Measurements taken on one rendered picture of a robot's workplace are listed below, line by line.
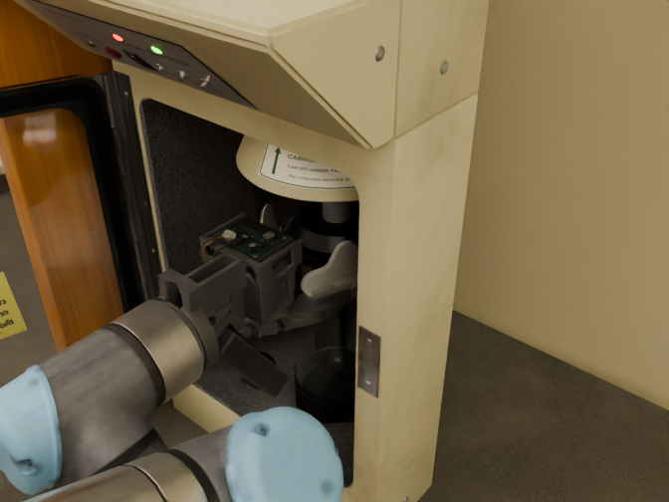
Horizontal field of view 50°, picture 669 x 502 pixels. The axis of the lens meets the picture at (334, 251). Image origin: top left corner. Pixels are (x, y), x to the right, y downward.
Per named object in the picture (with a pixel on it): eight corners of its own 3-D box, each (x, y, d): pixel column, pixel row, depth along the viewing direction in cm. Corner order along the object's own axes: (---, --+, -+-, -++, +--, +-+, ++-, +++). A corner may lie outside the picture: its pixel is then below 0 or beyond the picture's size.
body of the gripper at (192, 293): (310, 237, 60) (202, 306, 53) (312, 316, 65) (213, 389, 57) (246, 208, 64) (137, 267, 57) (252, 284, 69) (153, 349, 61)
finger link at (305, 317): (357, 297, 63) (265, 324, 60) (357, 311, 64) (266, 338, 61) (335, 269, 67) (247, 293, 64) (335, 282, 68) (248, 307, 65)
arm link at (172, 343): (171, 422, 55) (108, 375, 59) (216, 389, 58) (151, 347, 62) (158, 349, 50) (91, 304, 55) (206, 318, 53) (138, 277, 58)
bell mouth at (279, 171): (320, 104, 77) (320, 54, 74) (461, 149, 68) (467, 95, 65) (196, 161, 66) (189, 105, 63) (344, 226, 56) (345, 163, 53)
